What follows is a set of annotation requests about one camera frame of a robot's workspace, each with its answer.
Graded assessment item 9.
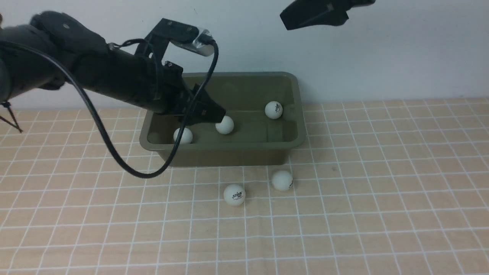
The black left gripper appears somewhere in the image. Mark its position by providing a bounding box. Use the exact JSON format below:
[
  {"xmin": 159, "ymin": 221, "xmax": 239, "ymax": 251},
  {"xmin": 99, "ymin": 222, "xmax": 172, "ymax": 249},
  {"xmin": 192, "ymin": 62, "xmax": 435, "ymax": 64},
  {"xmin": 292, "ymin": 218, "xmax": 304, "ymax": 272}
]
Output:
[{"xmin": 133, "ymin": 53, "xmax": 227, "ymax": 124}]

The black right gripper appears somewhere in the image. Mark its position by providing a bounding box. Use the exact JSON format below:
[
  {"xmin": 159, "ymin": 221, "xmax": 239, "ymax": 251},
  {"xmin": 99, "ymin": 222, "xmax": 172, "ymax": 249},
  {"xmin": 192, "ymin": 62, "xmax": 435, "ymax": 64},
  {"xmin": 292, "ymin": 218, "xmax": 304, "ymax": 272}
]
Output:
[{"xmin": 280, "ymin": 0, "xmax": 375, "ymax": 30}]

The checkered beige tablecloth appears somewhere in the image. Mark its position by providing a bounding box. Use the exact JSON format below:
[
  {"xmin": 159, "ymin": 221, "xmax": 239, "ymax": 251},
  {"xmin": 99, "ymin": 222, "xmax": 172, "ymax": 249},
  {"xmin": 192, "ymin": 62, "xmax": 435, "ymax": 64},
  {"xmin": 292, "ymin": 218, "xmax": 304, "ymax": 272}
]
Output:
[{"xmin": 0, "ymin": 99, "xmax": 489, "ymax": 275}]

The plain white ball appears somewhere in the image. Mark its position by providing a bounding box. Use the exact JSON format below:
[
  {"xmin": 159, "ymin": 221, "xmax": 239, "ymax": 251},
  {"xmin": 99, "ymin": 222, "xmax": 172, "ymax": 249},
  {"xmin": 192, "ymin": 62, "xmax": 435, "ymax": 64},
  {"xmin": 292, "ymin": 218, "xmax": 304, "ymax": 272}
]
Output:
[{"xmin": 215, "ymin": 116, "xmax": 235, "ymax": 135}]

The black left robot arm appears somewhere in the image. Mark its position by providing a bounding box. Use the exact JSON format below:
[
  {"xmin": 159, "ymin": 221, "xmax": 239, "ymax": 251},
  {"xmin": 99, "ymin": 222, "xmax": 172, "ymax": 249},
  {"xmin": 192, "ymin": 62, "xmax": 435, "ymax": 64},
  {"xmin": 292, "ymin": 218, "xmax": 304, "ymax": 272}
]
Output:
[{"xmin": 1, "ymin": 11, "xmax": 226, "ymax": 125}]

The olive green plastic bin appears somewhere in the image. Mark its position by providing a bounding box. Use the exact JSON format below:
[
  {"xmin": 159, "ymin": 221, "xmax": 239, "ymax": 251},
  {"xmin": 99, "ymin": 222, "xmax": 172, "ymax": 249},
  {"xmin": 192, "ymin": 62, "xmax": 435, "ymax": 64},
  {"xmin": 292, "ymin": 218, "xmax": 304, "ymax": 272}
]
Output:
[{"xmin": 139, "ymin": 71, "xmax": 306, "ymax": 167}]

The black left camera cable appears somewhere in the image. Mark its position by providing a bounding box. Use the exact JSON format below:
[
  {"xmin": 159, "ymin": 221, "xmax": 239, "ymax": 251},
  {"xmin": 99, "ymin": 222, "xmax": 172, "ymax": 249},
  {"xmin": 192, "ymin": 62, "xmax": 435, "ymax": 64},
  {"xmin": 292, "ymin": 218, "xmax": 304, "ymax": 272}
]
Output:
[{"xmin": 0, "ymin": 38, "xmax": 220, "ymax": 179}]

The white ball logo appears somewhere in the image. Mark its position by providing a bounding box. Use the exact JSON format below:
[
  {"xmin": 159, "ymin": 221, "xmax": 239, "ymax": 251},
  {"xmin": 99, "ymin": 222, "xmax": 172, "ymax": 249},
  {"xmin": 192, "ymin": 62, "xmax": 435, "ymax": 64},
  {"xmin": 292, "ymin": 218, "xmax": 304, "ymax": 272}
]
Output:
[{"xmin": 223, "ymin": 184, "xmax": 246, "ymax": 207}]

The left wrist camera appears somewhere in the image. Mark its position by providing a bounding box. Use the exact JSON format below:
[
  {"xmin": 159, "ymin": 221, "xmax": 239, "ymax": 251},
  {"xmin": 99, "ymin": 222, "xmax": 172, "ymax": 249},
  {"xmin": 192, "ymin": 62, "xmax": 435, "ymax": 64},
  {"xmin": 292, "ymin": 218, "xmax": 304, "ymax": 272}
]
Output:
[{"xmin": 144, "ymin": 18, "xmax": 215, "ymax": 63}]

